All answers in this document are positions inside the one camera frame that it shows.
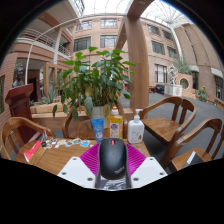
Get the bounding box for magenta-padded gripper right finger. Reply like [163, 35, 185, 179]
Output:
[125, 143, 168, 189]

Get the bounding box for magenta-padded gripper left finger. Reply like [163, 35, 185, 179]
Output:
[57, 143, 101, 189]

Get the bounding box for black computer mouse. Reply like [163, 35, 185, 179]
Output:
[98, 137, 128, 181]

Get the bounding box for white pump bottle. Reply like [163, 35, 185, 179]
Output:
[127, 108, 145, 145]

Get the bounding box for blue squeeze tube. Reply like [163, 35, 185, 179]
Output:
[90, 117, 105, 144]

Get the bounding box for black notebook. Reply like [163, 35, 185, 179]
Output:
[186, 151, 205, 166]

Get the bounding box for yellow liquid bottle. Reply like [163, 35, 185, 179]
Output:
[107, 106, 124, 140]

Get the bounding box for wooden planter with succulents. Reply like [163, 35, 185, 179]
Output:
[29, 88, 73, 132]

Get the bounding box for dark red wooden lectern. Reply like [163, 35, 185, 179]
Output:
[4, 83, 36, 144]

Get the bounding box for green potted plant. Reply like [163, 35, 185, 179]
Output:
[52, 46, 137, 130]

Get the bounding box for yellow flower potted plant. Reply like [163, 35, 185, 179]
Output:
[198, 85, 208, 103]

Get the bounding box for white metal sculpture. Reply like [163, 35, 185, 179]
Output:
[167, 64, 179, 86]

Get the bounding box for scattered small keychain charms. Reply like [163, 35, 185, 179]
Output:
[40, 137, 92, 150]

